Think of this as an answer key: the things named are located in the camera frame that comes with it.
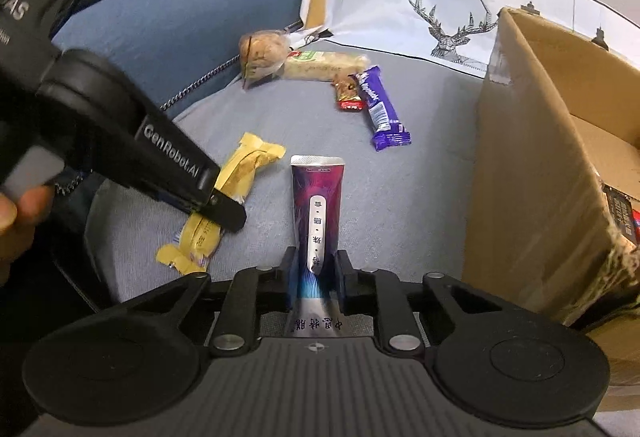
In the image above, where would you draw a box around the speckled snack packet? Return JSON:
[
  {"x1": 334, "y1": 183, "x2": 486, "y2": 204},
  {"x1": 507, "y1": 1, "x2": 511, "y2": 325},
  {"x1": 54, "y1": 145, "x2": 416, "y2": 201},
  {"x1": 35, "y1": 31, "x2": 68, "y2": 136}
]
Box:
[{"x1": 585, "y1": 227, "x2": 640, "y2": 333}]

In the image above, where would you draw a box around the red-ended peanut candy packet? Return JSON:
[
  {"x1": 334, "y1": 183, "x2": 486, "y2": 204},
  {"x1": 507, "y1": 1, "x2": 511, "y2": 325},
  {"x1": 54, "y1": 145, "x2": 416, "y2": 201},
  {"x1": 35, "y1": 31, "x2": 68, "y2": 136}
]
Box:
[{"x1": 331, "y1": 71, "x2": 364, "y2": 113}]

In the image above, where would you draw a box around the brown cardboard box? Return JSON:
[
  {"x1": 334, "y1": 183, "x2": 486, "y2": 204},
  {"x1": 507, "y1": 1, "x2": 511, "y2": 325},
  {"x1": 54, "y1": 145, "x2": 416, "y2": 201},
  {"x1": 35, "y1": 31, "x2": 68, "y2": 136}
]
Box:
[{"x1": 460, "y1": 7, "x2": 640, "y2": 413}]

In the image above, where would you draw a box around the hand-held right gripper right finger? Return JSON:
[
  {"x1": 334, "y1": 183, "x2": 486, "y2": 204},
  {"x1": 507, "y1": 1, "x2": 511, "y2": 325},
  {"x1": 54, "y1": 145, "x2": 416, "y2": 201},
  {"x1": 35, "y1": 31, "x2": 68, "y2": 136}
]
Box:
[{"x1": 336, "y1": 249, "x2": 506, "y2": 357}]

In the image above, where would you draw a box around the purple chocolate bar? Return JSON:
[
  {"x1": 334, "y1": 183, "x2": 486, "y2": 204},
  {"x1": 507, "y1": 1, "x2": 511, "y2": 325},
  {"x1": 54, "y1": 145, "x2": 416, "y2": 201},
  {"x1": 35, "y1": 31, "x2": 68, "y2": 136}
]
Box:
[{"x1": 352, "y1": 66, "x2": 412, "y2": 152}]

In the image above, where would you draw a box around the person's left hand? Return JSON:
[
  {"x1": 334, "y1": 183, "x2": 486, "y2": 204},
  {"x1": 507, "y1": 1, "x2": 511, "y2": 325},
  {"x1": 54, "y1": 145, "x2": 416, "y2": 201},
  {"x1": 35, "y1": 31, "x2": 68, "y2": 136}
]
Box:
[{"x1": 0, "y1": 186, "x2": 54, "y2": 288}]

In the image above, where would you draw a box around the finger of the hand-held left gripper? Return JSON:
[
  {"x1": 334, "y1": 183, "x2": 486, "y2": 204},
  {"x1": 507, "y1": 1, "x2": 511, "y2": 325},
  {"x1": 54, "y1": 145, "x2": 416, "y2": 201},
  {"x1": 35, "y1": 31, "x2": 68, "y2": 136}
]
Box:
[{"x1": 192, "y1": 187, "x2": 248, "y2": 233}]

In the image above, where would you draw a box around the round walnut cake packet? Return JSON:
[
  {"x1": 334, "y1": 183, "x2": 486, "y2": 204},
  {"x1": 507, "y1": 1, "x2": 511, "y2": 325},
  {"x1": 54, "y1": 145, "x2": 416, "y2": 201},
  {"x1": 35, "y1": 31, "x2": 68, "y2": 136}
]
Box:
[{"x1": 237, "y1": 30, "x2": 292, "y2": 90}]

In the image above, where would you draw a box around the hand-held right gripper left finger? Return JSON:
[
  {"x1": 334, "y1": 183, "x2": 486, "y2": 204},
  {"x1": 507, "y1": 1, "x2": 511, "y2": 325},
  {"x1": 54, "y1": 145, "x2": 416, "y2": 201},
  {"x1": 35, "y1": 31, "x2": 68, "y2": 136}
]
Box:
[{"x1": 117, "y1": 247, "x2": 297, "y2": 355}]

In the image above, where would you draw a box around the pale oat bar packet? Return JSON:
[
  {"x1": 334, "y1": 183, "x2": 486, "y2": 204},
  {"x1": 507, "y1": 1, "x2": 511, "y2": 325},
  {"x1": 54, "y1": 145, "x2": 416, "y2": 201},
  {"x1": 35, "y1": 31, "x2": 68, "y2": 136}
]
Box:
[{"x1": 282, "y1": 50, "x2": 370, "y2": 83}]

